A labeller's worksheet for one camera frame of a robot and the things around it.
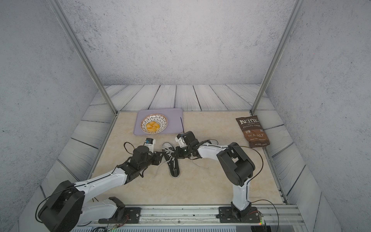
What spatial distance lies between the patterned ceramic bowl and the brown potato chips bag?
0.58 meters

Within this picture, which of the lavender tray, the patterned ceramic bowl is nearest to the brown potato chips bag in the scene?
the lavender tray

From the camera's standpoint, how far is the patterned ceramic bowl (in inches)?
42.9

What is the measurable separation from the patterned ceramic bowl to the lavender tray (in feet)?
0.04

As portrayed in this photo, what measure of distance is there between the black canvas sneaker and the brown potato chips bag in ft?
1.71

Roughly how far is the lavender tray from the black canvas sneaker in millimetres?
127

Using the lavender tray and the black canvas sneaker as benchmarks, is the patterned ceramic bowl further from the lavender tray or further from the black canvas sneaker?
the black canvas sneaker

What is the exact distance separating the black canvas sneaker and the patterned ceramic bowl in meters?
0.14

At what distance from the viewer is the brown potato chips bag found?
101 cm

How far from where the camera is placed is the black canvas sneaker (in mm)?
857
